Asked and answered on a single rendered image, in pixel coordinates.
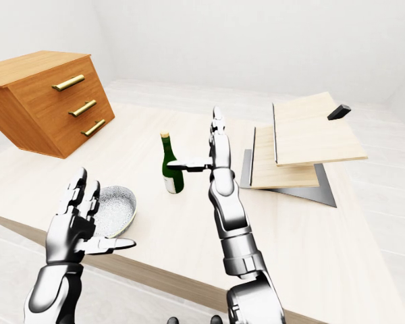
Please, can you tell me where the patterned grey bowl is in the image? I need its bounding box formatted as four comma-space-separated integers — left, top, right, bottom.
91, 184, 138, 239

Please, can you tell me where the wooden cabinet with drawers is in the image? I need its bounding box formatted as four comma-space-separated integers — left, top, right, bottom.
0, 50, 116, 159

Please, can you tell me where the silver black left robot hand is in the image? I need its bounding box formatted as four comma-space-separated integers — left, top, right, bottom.
45, 167, 137, 266

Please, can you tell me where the green wine bottle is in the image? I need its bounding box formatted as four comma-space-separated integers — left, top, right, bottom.
159, 132, 185, 195

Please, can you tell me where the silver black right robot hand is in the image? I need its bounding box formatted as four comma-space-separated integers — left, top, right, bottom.
166, 106, 252, 239

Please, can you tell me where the brass drawer handle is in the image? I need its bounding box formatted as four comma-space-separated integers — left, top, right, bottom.
51, 74, 86, 92
80, 119, 107, 137
67, 99, 98, 118

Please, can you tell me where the wood and metal wine rack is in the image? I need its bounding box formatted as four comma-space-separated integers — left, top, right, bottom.
240, 91, 369, 209

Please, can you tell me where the wooden drawer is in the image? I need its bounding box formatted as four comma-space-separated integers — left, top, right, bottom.
8, 55, 99, 112
26, 75, 107, 136
45, 95, 116, 159

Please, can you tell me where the small black block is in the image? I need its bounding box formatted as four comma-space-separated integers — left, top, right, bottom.
327, 104, 352, 122

